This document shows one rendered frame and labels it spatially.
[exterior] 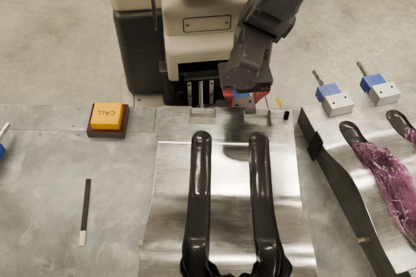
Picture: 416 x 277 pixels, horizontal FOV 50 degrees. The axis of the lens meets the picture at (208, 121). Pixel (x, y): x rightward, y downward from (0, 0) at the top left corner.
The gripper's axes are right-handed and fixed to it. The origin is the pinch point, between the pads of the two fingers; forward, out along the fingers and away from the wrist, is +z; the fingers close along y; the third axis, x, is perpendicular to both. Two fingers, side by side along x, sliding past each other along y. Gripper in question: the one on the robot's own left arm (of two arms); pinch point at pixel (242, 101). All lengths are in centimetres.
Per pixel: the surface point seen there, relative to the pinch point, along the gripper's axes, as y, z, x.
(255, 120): 1.3, -1.8, -6.9
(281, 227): 0.0, -6.4, -32.4
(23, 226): -45.1, 5.1, -21.0
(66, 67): -63, 84, 104
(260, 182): -0.8, -3.2, -21.9
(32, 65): -80, 84, 107
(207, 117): -8.3, -1.7, -4.8
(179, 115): -13.9, -4.3, -5.7
